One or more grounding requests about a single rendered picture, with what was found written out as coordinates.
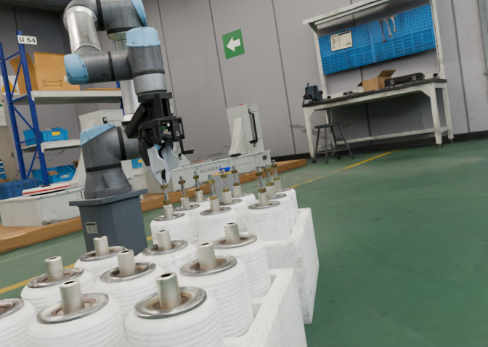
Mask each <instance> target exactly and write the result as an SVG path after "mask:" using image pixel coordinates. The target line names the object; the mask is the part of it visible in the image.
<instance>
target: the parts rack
mask: <svg viewBox="0 0 488 347"><path fill-rule="evenodd" d="M16 35H19V36H22V31H21V30H16ZM17 42H18V38H17ZM18 47H19V51H18V52H17V53H15V54H13V55H11V56H9V57H8V58H6V59H4V52H3V47H2V43H1V42H0V66H1V73H2V77H3V82H4V88H5V93H6V97H7V104H8V108H9V116H10V120H11V124H12V131H13V136H14V140H15V147H16V151H17V159H18V163H19V167H20V174H21V178H22V179H28V177H29V175H30V172H31V169H32V167H33V163H34V160H35V157H36V153H38V157H39V161H40V166H41V173H42V177H43V181H39V183H42V182H43V183H44V185H49V184H50V183H49V177H48V173H47V169H46V162H45V157H44V151H50V150H62V149H69V148H76V147H81V146H80V145H81V141H80V139H71V140H63V141H56V142H42V141H41V134H40V130H39V125H38V118H37V114H36V106H35V105H61V104H89V103H118V102H119V105H120V107H121V109H122V111H123V116H124V115H125V113H124V108H123V100H122V95H121V91H33V90H32V86H31V79H30V74H29V70H28V63H27V59H26V54H25V47H24V44H19V43H18ZM17 54H20V64H19V67H18V69H17V75H16V78H15V83H14V86H13V89H12V94H11V90H10V86H9V79H8V75H7V67H6V63H5V61H6V60H8V59H10V58H11V57H13V56H15V55H17ZM21 63H22V67H23V75H24V79H25V86H26V90H27V93H26V94H23V95H20V96H18V97H15V98H14V99H13V98H12V97H13V94H14V91H15V86H16V83H17V78H18V75H19V72H20V66H21ZM14 105H29V106H30V113H31V118H32V122H33V128H32V127H31V125H30V124H29V123H28V122H27V120H26V119H24V117H23V116H22V115H21V114H20V113H19V111H18V110H17V109H16V108H15V106H14ZM15 111H16V112H17V114H18V115H19V116H20V117H21V118H22V119H23V120H24V121H25V123H26V124H27V125H28V126H29V128H30V129H31V130H32V131H33V133H34V134H35V138H34V139H29V140H26V141H23V142H21V141H20V138H19V133H18V129H17V121H16V117H15ZM33 140H36V144H33V145H30V146H27V147H21V144H22V143H25V142H29V141H33ZM32 152H34V156H33V160H32V163H31V165H30V169H29V172H28V175H26V172H25V164H24V160H23V154H25V153H32ZM133 173H134V174H140V173H144V171H143V167H142V168H135V169H133ZM70 182H71V180H70V181H63V182H58V183H54V184H51V185H55V184H64V183H70ZM44 185H39V187H41V186H44Z"/></svg>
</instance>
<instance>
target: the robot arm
mask: <svg viewBox="0 0 488 347"><path fill-rule="evenodd" d="M63 22H64V26H65V28H66V29H67V31H68V32H69V37H70V47H71V52H72V54H66V55H65V56H64V63H65V71H66V75H67V79H68V83H69V84H71V85H80V84H83V85H87V84H89V83H102V82H110V81H119V82H120V87H121V95H122V100H123V108H124V113H125V115H124V117H123V118H122V120H121V124H122V126H117V127H115V124H114V123H106V124H102V125H99V126H95V127H91V128H88V129H86V130H83V131H82V132H81V133H80V141H81V145H80V146H81V150H82V155H83V159H84V166H85V171H86V181H85V187H84V199H85V200H89V199H96V198H101V197H109V196H113V195H119V194H123V193H127V192H130V191H131V185H130V183H129V181H128V179H127V178H126V175H125V173H124V172H123V169H122V165H121V161H123V160H132V159H137V158H141V159H142V160H143V161H144V163H145V165H146V166H147V168H148V170H149V172H150V173H151V174H152V176H153V177H154V179H155V180H156V181H157V182H158V183H159V184H163V180H162V179H165V180H166V184H167V183H168V181H169V179H170V176H171V170H173V169H175V168H176V167H178V166H179V164H180V161H179V158H178V157H177V156H175V155H174V154H173V152H172V151H173V148H174V143H173V142H180V140H181V139H185V136H184V128H183V123H182V117H179V118H177V117H176V116H171V108H170V104H169V99H171V98H173V97H172V93H171V92H169V93H166V92H167V91H168V89H167V85H166V77H165V70H164V66H163V58H162V53H161V48H160V41H159V37H158V32H157V30H156V29H154V28H150V27H147V20H146V14H145V9H144V7H143V3H142V0H72V1H71V2H70V3H69V5H67V7H66V8H65V11H64V14H63ZM97 31H106V32H107V37H108V38H109V39H110V40H111V41H113V46H114V50H115V51H107V52H102V51H101V48H100V45H99V39H98V36H97ZM179 124H181V127H182V135H180V130H179ZM161 171H162V174H160V172H161Z"/></svg>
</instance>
